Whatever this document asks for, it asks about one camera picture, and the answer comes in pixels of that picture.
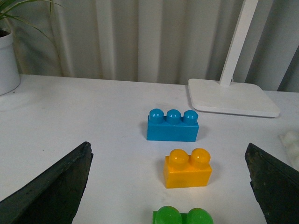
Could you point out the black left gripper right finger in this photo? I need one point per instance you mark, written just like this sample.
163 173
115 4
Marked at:
275 186

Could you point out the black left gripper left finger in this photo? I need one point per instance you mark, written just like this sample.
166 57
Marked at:
54 196

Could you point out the white studded base plate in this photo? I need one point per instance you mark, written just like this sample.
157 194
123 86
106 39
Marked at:
290 140

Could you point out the yellow two-stud block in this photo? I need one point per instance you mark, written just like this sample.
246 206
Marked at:
182 170

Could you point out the green two-stud block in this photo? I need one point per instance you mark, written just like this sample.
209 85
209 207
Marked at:
170 215

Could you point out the blue three-stud block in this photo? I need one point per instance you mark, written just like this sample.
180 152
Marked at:
172 126

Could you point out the white desk lamp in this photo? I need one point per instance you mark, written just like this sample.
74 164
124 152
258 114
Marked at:
228 97

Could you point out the white plant pot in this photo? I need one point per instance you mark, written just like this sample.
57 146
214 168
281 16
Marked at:
9 74

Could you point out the grey pleated curtain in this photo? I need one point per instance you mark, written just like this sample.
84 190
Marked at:
159 41

